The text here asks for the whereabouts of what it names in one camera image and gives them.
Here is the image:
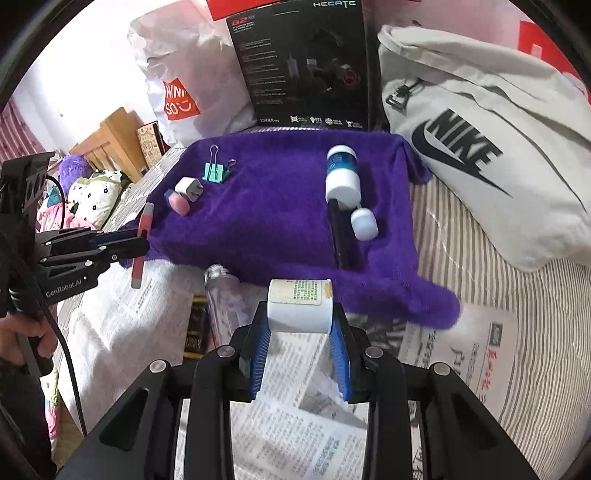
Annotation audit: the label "person's left hand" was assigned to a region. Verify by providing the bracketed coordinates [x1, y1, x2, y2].
[0, 314, 58, 367]

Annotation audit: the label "person's dark clothing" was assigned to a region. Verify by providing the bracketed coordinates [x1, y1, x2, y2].
[0, 360, 56, 480]

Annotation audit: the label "red gift bag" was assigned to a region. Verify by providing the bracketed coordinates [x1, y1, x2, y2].
[205, 0, 264, 21]

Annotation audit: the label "pink printed cloth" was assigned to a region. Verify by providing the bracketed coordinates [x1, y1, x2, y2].
[39, 203, 93, 232]

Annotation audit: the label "pink highlighter pen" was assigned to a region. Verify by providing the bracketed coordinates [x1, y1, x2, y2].
[131, 202, 155, 289]

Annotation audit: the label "black headset box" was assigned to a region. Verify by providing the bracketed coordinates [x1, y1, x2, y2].
[225, 0, 370, 131]

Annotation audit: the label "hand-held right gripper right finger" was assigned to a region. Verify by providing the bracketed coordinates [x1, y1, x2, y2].
[329, 302, 539, 480]

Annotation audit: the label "white jar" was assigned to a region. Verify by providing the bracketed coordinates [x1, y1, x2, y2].
[267, 278, 334, 335]

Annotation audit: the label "white charger plug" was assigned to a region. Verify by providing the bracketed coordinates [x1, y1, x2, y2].
[174, 176, 204, 202]

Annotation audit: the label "small white bottle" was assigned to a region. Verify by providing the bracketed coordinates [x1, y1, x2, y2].
[351, 208, 379, 241]

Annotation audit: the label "clear plastic bottle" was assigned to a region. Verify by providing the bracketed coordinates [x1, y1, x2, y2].
[204, 264, 252, 352]

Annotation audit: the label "white plastic shopping bag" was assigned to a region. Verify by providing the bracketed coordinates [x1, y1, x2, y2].
[128, 0, 257, 146]

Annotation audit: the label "grey sports bag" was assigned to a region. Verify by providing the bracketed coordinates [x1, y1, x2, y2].
[378, 24, 591, 273]

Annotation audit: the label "purple plush toy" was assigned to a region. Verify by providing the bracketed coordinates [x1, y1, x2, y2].
[60, 154, 95, 195]

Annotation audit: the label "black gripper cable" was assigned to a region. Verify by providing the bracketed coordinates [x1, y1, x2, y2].
[34, 173, 88, 439]

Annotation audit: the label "floral pillow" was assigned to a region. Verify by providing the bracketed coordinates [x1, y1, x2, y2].
[67, 170, 132, 229]

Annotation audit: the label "purple towel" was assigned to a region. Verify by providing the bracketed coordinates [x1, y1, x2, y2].
[122, 130, 462, 330]

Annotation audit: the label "newspaper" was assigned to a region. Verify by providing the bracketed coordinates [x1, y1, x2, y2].
[60, 258, 520, 480]

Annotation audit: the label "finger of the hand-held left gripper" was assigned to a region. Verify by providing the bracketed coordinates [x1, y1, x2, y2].
[39, 237, 151, 278]
[37, 226, 144, 250]

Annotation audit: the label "blue white bottle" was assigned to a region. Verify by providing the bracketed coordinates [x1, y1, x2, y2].
[324, 145, 362, 207]

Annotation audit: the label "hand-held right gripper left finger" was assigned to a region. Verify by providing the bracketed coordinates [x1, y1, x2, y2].
[55, 300, 271, 480]

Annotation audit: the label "red paper bag white handles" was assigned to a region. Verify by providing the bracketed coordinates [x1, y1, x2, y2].
[517, 18, 580, 77]

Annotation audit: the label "green binder clip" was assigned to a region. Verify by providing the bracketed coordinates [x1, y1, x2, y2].
[202, 144, 238, 184]

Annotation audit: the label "pink patterned curtain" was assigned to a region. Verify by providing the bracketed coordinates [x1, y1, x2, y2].
[0, 106, 35, 162]

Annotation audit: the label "black gold tube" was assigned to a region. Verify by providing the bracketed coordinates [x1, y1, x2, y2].
[182, 300, 211, 365]

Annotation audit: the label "black pen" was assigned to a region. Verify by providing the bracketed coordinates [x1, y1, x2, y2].
[327, 199, 352, 271]

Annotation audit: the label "illustrated notebook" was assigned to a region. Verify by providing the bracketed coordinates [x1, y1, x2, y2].
[136, 121, 169, 160]

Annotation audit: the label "wooden headboard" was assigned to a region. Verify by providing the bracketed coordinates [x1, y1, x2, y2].
[69, 107, 153, 183]

